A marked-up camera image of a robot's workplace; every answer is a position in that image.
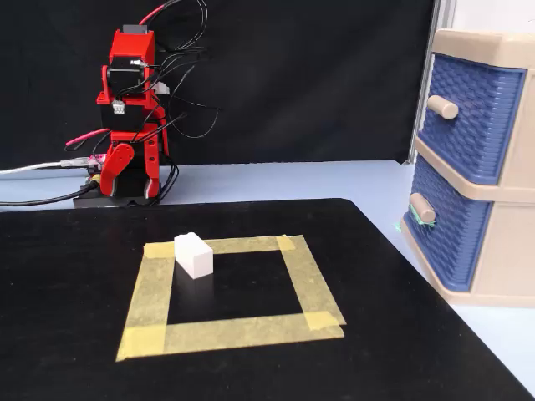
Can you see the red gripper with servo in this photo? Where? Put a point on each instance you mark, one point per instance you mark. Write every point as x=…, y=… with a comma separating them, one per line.
x=142, y=135

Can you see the white cube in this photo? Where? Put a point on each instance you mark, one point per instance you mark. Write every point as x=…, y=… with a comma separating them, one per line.
x=194, y=257

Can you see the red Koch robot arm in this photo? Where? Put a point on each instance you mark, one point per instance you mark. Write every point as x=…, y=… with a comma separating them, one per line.
x=131, y=46

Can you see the motor controller board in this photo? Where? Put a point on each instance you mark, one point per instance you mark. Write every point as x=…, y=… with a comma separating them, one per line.
x=96, y=160

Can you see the yellow masking tape strip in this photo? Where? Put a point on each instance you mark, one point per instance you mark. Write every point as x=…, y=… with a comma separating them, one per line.
x=309, y=280
x=148, y=301
x=234, y=334
x=246, y=244

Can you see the black table mat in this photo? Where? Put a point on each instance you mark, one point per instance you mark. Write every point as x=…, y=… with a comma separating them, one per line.
x=62, y=292

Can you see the black backdrop curtain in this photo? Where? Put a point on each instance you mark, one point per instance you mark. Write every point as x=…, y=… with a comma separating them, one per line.
x=292, y=83

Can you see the green tape piece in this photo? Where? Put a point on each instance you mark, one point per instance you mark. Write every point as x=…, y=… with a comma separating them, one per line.
x=418, y=218

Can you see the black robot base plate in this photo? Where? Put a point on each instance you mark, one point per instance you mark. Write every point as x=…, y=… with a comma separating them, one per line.
x=88, y=201

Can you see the beige plastic drawer cabinet frame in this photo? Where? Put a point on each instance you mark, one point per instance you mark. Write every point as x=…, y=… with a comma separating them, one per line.
x=514, y=250

